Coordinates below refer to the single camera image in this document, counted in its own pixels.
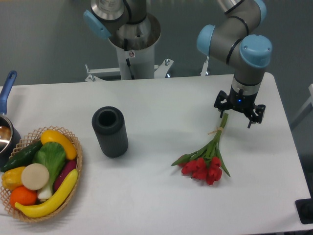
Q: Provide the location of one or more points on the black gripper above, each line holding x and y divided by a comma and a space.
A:
241, 99

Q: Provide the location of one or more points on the red tulip bouquet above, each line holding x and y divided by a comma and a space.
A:
205, 164

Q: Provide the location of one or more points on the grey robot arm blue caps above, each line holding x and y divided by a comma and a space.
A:
233, 42

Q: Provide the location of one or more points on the black device at table edge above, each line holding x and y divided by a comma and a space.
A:
305, 210

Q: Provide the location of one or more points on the dark grey ribbed vase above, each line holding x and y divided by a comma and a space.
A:
109, 126

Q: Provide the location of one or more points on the purple sweet potato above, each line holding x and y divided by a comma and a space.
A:
68, 167

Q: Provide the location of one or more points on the yellow squash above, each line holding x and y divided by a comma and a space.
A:
55, 136

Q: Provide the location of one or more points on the green lettuce bok choy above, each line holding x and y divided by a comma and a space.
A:
52, 155

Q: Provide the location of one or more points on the beige round disc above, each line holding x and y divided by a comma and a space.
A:
35, 176

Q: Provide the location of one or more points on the dark green cucumber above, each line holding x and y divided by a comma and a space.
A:
22, 158

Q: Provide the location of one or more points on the yellow banana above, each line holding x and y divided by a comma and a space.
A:
54, 202

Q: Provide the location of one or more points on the orange fruit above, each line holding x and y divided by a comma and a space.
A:
23, 196

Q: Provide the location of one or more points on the yellow bell pepper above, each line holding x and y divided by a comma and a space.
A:
12, 179

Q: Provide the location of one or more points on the white frame at right edge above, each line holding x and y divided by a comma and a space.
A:
304, 110

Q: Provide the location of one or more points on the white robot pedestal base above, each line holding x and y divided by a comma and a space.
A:
135, 48

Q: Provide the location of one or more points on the blue handled saucepan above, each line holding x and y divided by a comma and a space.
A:
9, 136

